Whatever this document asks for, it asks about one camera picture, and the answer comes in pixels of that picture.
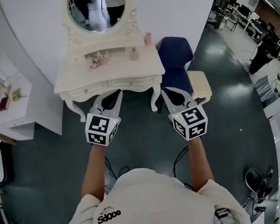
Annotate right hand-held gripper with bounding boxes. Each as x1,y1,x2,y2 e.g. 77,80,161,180
161,84,210,143

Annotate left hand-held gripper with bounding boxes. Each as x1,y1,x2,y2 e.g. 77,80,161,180
82,89,127,147

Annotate small brown capped bottle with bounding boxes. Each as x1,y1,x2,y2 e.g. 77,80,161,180
129,47,139,61

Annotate person's left forearm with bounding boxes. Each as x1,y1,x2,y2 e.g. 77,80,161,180
77,142,111,202

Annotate person's right forearm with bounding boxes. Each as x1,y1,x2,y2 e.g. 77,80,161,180
185,134,216,193

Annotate white dressing table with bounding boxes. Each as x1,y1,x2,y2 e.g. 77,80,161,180
49,22,169,125

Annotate cream upholstered stool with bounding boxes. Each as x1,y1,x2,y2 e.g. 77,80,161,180
186,69,214,105

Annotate dark blue chair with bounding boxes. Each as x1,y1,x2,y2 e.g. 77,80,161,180
155,35,197,97

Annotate pale pink flower bouquet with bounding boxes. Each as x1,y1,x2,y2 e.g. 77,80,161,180
87,50,111,71

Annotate pink ceramic vase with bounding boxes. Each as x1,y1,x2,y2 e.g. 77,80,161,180
143,31,153,46

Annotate grey-blue pleated cover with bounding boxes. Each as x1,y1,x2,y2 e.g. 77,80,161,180
253,73,280,105

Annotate oval white-framed mirror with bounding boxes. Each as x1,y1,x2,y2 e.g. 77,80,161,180
60,0,140,40

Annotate small green white flower sprig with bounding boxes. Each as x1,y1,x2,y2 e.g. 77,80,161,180
10,87,28,103

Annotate white low cabinet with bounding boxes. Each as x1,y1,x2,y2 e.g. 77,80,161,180
0,71,38,143

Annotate dark red box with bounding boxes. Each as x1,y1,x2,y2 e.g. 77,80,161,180
0,92,12,111

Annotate person's white printed shirt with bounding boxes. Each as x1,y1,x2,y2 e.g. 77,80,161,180
54,159,252,224

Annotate row of white office desks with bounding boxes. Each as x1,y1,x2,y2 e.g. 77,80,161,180
212,0,280,63

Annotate black office chair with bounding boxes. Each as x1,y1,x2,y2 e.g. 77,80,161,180
243,166,275,203

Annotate wooden plank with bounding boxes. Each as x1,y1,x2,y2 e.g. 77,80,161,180
0,126,17,147

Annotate right black-buckled shoulder strap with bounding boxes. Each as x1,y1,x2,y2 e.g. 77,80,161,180
214,207,233,224

